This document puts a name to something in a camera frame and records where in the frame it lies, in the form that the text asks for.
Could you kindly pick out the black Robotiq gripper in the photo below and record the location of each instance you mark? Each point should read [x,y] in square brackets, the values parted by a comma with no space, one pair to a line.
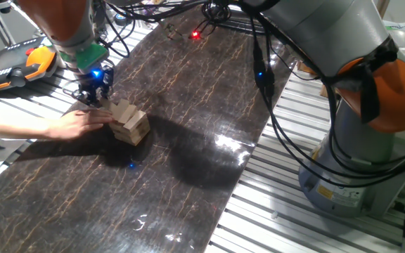
[95,79]

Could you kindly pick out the protruding wooden Jenga block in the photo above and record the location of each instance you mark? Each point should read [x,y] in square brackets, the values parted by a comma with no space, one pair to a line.
[107,103]

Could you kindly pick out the wooden Jenga block tower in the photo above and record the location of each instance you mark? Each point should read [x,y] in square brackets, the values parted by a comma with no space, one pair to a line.
[134,130]

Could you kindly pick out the black handheld device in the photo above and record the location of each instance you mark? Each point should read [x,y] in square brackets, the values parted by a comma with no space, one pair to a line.
[3,5]

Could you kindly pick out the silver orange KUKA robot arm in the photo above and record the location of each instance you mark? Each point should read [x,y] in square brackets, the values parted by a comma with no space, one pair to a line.
[329,28]

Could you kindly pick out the person right forearm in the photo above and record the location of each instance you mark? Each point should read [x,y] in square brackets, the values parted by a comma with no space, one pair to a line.
[12,123]

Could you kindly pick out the person right hand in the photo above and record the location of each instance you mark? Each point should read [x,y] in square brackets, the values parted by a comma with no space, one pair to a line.
[72,124]

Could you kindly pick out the black orange teach pendant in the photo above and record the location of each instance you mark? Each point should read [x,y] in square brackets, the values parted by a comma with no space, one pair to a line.
[9,66]

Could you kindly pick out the dark marble pattern mat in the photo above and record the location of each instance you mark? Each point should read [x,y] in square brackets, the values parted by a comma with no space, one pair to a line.
[153,204]

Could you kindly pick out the brown cardboard box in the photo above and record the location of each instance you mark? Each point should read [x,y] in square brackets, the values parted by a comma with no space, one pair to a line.
[304,68]
[324,92]

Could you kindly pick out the small white scrap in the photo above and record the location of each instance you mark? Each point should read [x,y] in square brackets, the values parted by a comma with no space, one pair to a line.
[275,214]

